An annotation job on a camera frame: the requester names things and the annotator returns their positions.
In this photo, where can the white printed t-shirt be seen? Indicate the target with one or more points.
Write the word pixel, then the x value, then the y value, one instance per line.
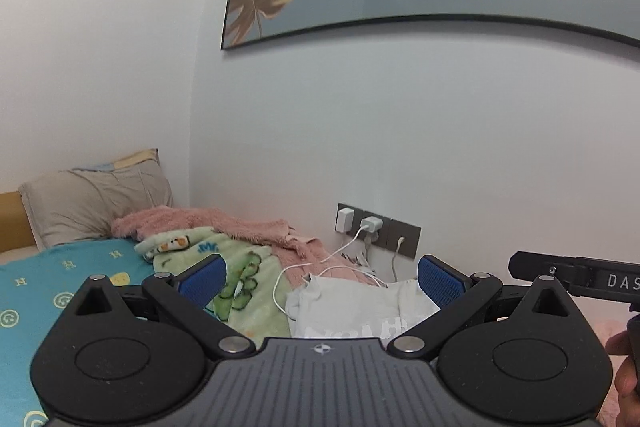
pixel 350 307

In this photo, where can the grey wall socket panel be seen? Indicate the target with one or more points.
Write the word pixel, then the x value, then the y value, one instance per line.
pixel 407 227

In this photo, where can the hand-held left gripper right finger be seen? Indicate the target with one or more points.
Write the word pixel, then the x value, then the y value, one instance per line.
pixel 441 281

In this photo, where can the mustard headboard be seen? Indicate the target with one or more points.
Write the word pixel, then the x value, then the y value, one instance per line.
pixel 15 222

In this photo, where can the green printed fleece blanket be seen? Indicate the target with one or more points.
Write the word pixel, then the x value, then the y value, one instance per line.
pixel 250 287

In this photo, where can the grey pillow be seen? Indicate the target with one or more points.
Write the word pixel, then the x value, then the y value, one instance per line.
pixel 90 202

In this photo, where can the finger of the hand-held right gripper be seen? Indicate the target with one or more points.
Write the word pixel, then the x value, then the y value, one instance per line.
pixel 535 263

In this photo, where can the large white charger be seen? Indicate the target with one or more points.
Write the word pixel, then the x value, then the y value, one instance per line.
pixel 345 219

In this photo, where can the small white charger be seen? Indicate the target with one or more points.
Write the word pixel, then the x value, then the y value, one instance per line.
pixel 372 223

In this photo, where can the pink fluffy blanket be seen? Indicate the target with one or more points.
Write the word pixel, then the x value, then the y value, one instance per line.
pixel 200 222

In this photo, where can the yellow patterned pillow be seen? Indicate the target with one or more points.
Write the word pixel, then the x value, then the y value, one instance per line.
pixel 140 157

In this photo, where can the person's right hand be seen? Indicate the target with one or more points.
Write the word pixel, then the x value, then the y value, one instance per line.
pixel 622 384

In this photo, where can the bed with teal printed sheet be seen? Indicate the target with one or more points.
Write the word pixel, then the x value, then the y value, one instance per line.
pixel 30 287

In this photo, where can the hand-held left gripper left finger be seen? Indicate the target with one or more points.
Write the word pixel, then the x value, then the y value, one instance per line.
pixel 202 281

